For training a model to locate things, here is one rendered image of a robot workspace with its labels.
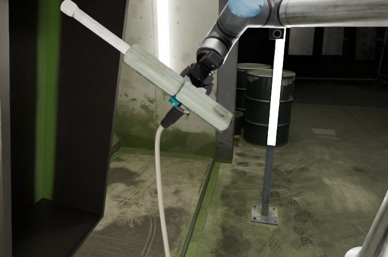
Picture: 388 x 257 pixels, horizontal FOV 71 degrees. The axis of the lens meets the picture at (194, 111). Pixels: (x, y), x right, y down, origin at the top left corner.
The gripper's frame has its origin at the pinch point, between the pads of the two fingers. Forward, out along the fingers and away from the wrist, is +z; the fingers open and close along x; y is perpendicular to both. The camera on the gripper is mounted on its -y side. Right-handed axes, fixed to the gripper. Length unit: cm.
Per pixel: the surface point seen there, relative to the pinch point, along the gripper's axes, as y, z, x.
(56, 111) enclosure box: 74, -5, 39
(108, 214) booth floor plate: 167, 10, -18
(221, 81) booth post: 140, -141, -41
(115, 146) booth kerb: 243, -62, 7
